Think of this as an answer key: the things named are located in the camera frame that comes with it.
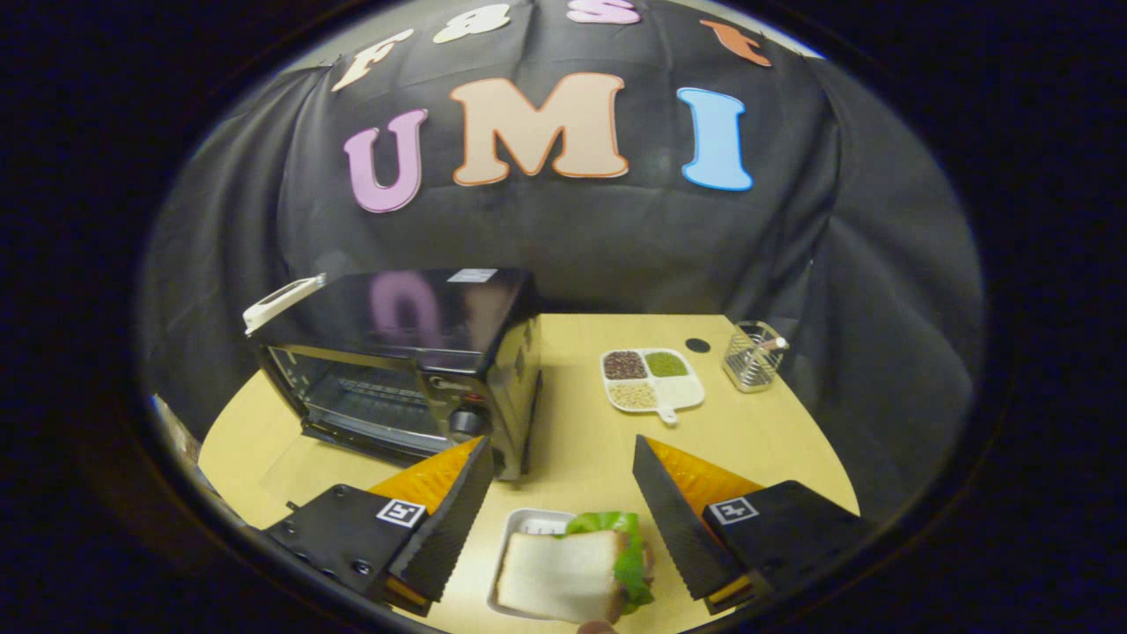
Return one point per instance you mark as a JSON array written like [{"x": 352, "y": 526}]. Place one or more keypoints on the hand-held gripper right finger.
[{"x": 673, "y": 515}]

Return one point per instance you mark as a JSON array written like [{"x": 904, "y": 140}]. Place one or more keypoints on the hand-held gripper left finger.
[{"x": 458, "y": 515}]

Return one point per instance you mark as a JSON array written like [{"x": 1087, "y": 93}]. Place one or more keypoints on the lettuce sandwich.
[{"x": 563, "y": 572}]

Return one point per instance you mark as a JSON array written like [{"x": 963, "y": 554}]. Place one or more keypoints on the black toaster oven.
[{"x": 423, "y": 308}]

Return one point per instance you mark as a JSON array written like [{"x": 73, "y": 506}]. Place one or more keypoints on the white rectangular tray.
[{"x": 528, "y": 524}]

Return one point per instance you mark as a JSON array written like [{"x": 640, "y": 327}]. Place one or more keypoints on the white divided plate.
[{"x": 680, "y": 389}]

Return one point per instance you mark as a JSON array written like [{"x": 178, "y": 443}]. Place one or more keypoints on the beige beans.
[{"x": 632, "y": 395}]

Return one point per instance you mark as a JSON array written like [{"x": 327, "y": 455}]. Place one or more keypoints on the green beans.
[{"x": 666, "y": 364}]

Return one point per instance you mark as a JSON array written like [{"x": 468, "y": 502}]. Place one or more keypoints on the dark red beans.
[{"x": 624, "y": 364}]

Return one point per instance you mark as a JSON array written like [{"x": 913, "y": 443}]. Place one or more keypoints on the black round table cap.
[{"x": 697, "y": 345}]

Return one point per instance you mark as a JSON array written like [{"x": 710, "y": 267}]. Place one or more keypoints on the black backdrop cloth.
[{"x": 616, "y": 238}]

